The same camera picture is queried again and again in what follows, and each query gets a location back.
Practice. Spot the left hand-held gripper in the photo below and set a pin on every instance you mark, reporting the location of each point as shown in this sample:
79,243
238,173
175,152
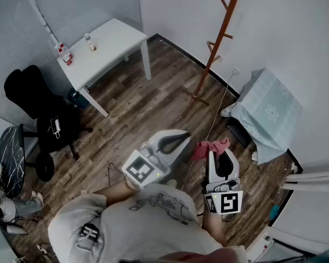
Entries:
142,171

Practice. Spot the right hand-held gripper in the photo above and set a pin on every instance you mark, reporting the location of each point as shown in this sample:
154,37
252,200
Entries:
224,199

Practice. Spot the red cloth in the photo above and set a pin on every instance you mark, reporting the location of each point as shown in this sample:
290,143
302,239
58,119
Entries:
205,148

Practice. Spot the wooden coat rack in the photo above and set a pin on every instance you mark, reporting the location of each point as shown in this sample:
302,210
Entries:
218,37

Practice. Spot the person's left forearm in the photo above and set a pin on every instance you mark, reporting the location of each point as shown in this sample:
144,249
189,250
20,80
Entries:
115,193

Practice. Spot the person's right forearm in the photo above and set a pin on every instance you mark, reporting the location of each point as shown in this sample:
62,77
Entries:
214,229

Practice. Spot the person's white shoe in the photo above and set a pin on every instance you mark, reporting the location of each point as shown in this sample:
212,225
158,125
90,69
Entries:
170,183

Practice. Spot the small teal object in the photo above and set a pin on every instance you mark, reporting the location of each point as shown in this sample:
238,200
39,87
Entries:
274,212

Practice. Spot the light blue floral covered box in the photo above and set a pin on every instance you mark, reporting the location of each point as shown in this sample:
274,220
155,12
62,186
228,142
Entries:
268,111

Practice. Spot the white power strip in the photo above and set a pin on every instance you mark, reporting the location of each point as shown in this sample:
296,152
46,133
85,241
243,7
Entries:
266,242

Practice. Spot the person's grey printed shirt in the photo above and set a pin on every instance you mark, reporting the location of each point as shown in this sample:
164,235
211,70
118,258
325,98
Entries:
142,229

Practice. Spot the white pipe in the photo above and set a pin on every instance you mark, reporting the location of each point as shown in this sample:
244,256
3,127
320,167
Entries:
312,175
309,187

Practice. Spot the teal waste bin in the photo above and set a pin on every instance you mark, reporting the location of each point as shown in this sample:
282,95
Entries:
78,99

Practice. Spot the white table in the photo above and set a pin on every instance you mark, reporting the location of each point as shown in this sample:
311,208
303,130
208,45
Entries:
104,51

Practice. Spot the small clear bottle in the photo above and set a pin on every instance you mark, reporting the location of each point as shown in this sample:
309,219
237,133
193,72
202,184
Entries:
90,42

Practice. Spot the red label water bottle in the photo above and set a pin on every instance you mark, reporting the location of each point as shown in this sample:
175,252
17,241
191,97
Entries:
61,49
67,57

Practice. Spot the black office chair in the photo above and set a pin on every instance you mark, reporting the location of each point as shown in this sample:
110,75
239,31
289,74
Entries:
30,89

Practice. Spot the black marble round table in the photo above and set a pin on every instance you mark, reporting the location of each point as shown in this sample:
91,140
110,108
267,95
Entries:
11,160

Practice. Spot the white wall socket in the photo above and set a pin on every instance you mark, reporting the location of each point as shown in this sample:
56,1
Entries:
236,70

